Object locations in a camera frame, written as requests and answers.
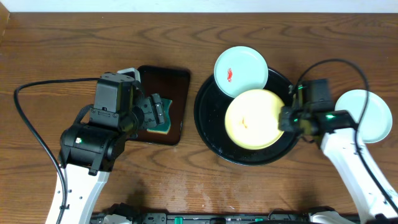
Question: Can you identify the green scouring sponge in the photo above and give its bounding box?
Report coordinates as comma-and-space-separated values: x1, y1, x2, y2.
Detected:
147, 98, 172, 134

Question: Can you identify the yellow plate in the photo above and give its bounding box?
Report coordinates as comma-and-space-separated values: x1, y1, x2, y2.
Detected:
224, 90, 285, 151

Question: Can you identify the light blue plate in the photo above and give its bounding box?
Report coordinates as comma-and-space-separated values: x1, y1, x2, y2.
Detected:
335, 90, 392, 143
214, 46, 269, 98

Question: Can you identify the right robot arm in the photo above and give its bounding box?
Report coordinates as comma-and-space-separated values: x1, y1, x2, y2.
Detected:
279, 106, 397, 223

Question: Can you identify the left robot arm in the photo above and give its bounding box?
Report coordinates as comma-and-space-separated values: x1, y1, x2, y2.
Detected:
46, 93, 169, 223

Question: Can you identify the black rectangular tray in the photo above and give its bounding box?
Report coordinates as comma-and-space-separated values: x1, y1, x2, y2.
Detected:
132, 65, 190, 146

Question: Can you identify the right black cable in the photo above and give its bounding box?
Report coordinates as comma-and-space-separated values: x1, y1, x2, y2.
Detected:
294, 58, 398, 206

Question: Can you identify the black cable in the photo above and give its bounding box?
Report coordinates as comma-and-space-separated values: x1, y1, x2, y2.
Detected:
294, 58, 398, 206
13, 77, 100, 224

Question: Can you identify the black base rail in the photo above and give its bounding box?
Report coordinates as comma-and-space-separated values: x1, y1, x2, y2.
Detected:
89, 203, 361, 224

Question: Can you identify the left black cable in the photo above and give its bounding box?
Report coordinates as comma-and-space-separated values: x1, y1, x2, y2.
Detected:
13, 77, 100, 224

